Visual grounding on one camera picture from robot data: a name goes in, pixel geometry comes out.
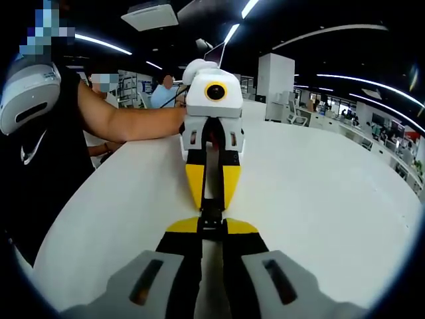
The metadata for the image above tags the white office desk row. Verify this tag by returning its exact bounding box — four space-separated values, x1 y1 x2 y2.
328 112 425 197

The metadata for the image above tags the small green desk plant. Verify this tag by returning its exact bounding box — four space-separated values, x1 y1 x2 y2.
412 158 425 179

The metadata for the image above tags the white square pillar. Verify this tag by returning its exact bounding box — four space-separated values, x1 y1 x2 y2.
258 52 296 122

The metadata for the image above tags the white office chair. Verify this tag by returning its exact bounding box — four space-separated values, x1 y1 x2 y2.
286 100 311 127

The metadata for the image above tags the straight ceiling light strip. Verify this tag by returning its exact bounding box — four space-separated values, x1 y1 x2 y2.
317 73 425 108
224 0 260 46
74 33 132 56

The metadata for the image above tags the ceiling air conditioner unit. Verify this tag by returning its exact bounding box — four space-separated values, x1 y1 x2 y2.
120 2 180 33

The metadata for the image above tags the black plastic buckle socket part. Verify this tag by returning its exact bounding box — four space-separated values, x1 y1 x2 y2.
199 198 224 223

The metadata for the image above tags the white chest-worn device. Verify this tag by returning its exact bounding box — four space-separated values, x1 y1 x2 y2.
0 61 62 136

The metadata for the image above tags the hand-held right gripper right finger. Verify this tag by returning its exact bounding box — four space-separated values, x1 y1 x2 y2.
222 217 369 319

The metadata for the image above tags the curved ceiling light strip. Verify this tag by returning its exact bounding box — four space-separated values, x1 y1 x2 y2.
272 23 389 51

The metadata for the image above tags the person's black shirt torso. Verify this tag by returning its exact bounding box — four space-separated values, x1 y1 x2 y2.
0 68 96 268

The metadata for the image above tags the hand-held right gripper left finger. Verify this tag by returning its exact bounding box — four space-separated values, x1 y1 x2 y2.
59 216 204 319

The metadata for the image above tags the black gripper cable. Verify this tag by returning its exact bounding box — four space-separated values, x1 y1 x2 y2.
161 84 191 109

